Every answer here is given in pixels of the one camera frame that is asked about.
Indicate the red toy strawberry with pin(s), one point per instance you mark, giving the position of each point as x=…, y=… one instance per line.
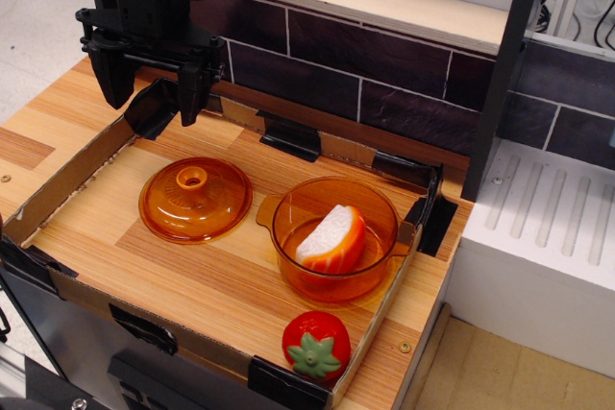
x=317, y=346

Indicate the white grooved sink drainboard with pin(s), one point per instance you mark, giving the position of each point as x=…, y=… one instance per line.
x=535, y=263

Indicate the salmon sushi toy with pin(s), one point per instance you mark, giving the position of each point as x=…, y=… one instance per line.
x=336, y=244

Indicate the dark vertical post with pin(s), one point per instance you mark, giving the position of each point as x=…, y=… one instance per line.
x=503, y=76

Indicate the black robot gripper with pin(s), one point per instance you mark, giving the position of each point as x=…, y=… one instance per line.
x=157, y=33

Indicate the orange glass pot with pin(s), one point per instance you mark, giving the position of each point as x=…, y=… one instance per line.
x=290, y=217

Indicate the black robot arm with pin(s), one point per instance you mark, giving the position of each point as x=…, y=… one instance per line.
x=153, y=33

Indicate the orange glass pot lid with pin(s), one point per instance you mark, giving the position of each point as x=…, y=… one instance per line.
x=194, y=200

